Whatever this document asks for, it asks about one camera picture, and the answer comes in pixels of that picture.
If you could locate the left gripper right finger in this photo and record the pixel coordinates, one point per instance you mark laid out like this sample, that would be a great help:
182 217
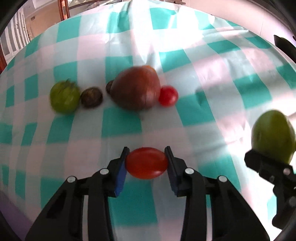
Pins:
232 217

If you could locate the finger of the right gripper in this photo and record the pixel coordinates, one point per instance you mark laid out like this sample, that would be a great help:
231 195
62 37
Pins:
269 169
287 47

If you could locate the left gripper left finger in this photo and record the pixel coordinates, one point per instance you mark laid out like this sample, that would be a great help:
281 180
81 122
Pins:
61 218

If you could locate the oval red tomato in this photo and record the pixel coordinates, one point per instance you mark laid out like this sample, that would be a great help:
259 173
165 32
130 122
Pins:
146 163

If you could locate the dark brown round fruit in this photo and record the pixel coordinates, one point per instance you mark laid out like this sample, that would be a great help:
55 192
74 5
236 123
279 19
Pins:
91 97

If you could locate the teal checkered tablecloth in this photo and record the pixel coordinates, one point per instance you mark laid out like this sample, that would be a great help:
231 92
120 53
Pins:
225 75

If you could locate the green tomato with stem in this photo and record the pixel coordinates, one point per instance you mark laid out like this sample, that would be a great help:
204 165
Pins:
65 97

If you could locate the large dark red apple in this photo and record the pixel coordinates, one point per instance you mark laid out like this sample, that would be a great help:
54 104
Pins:
136 88

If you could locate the small red tomato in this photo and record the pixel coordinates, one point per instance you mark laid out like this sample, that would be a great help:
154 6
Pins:
168 96

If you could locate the wooden cabinet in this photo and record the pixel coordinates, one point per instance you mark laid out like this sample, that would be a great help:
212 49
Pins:
63 9

